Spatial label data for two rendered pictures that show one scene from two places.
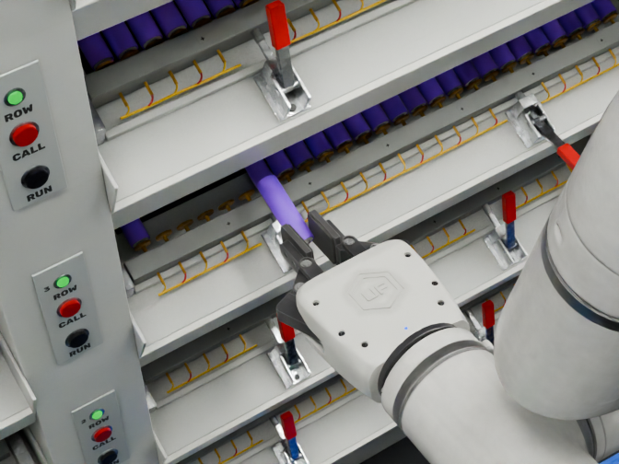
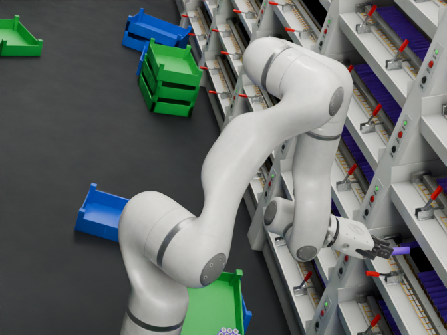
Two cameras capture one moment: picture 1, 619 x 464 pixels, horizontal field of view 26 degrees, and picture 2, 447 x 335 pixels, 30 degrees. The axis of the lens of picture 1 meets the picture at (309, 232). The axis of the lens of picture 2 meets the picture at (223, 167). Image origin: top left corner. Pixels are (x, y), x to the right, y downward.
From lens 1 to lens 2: 1.95 m
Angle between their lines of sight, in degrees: 76
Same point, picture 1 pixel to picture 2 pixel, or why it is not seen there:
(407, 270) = (361, 237)
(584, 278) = not seen: hidden behind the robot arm
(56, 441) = not seen: hidden behind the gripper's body
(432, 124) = (433, 316)
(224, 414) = (351, 320)
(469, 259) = not seen: outside the picture
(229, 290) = (380, 266)
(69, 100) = (407, 138)
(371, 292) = (356, 228)
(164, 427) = (350, 305)
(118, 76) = (429, 180)
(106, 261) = (381, 197)
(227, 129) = (413, 205)
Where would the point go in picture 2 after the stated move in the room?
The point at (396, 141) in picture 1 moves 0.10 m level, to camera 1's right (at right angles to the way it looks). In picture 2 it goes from (427, 306) to (420, 328)
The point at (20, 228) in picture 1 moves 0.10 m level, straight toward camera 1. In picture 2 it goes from (386, 161) to (349, 151)
